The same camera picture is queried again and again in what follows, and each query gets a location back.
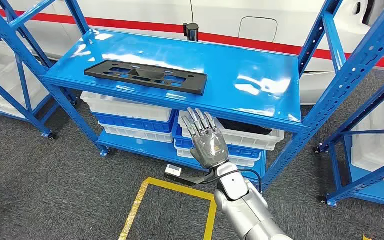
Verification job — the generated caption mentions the yellow floor tape square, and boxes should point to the yellow floor tape square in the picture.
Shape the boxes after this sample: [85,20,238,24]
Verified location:
[118,177,218,240]

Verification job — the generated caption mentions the black part inside crate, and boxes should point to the black part inside crate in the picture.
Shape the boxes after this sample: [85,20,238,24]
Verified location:
[216,117,274,136]

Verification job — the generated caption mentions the blue metal shelf rack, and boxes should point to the blue metal shelf rack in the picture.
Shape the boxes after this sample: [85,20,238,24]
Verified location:
[0,0,384,193]
[0,19,77,140]
[312,66,384,210]

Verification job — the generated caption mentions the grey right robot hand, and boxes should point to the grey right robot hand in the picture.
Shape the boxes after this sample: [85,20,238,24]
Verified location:
[180,107,230,170]

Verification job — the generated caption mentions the white plastic crate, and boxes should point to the white plastic crate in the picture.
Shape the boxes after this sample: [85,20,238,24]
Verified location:
[98,121,175,144]
[80,91,175,123]
[174,139,262,168]
[178,110,286,152]

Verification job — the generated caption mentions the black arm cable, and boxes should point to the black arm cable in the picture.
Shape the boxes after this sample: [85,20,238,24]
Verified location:
[198,168,263,195]

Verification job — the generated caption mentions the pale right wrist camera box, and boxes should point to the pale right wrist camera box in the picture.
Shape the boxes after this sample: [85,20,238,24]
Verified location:
[164,164,219,187]

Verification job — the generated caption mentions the blue plastic crate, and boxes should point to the blue plastic crate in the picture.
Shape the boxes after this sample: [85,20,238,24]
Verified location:
[173,124,264,160]
[92,110,178,134]

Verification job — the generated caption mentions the white car with red stripe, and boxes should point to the white car with red stripe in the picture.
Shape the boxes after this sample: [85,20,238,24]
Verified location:
[0,0,384,105]

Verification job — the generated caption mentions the long black plastic part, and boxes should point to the long black plastic part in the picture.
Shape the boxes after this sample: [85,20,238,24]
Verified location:
[83,59,208,96]

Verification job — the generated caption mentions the black stanchion post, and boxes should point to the black stanchion post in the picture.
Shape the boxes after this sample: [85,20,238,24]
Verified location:
[182,22,200,42]

